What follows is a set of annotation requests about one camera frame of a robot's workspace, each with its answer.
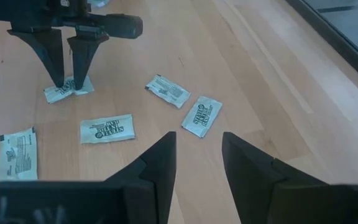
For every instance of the banknote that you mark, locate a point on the banknote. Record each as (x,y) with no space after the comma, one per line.
(17,155)
(107,128)

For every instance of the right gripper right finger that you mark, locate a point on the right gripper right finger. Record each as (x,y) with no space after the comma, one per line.
(247,186)

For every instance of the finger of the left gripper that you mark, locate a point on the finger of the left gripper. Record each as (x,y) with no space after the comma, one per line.
(84,59)
(47,53)

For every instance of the stevia sweetener packet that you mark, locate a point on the stevia sweetener packet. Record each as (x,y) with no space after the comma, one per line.
(53,95)
(168,91)
(201,116)

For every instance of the banknote right upper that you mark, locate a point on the banknote right upper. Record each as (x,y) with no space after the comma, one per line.
(17,155)

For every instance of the banknote right lower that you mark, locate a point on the banknote right lower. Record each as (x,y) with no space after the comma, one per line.
(107,128)

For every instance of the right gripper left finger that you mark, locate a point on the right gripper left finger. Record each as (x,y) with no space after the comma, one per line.
(154,186)

